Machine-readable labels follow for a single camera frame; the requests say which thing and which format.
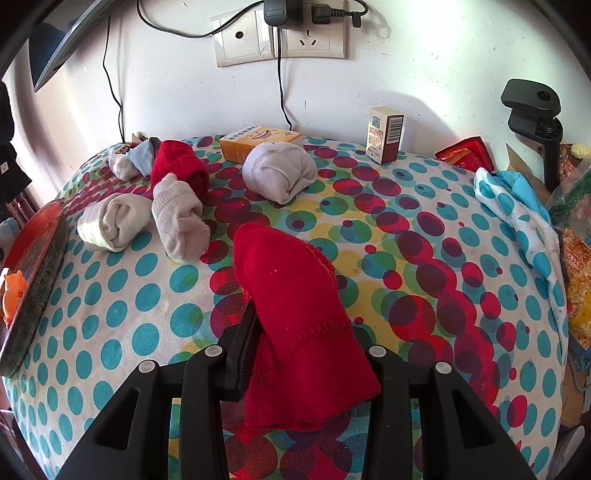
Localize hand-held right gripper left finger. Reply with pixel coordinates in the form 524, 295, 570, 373
55, 300, 259, 480

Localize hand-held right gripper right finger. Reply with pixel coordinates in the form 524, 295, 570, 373
366, 346, 536, 480

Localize red sock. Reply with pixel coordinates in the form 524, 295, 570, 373
150, 140, 210, 201
232, 223, 382, 432

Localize polka dot tablecloth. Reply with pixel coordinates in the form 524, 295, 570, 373
2, 134, 566, 480

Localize rolled beige sock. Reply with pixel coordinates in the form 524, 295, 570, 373
76, 193, 155, 253

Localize rolled red sock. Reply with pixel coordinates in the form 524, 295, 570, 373
150, 140, 210, 201

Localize orange cardboard box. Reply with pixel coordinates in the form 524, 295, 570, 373
219, 126, 302, 164

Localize white blue dotted cloth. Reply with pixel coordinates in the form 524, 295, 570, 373
474, 167, 570, 365

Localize red tray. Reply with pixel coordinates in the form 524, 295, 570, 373
0, 199, 70, 378

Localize grey-blue sock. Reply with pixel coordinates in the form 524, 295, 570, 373
128, 137, 162, 177

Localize orange toy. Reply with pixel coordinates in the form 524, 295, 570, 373
0, 270, 26, 326

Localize clear plastic bags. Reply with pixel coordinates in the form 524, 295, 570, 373
545, 143, 591, 352

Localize red snack packet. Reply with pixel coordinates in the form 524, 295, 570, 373
434, 137, 494, 174

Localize tall white brown box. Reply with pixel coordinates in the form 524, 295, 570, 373
366, 106, 406, 165

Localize brown cardboard box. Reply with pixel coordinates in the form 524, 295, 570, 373
505, 143, 546, 185

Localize dark hanging clothes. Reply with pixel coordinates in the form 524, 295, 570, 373
0, 80, 32, 217

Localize black clamp stand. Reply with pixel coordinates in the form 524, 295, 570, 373
501, 78, 565, 195

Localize black charger adapter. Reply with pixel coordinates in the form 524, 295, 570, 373
263, 0, 304, 29

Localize black power plug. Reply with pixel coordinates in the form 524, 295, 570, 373
310, 2, 365, 27

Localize dark monitor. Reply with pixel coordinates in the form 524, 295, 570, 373
32, 0, 112, 93

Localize black charger cable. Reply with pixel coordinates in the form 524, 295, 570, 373
276, 28, 294, 132

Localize thin black cable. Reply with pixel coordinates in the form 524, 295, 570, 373
104, 16, 126, 143

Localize white wall socket plate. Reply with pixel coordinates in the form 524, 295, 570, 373
210, 10, 278, 68

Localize white wall power outlet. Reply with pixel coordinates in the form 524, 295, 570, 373
272, 16, 347, 60

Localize black looped cable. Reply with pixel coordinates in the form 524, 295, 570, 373
137, 0, 266, 38

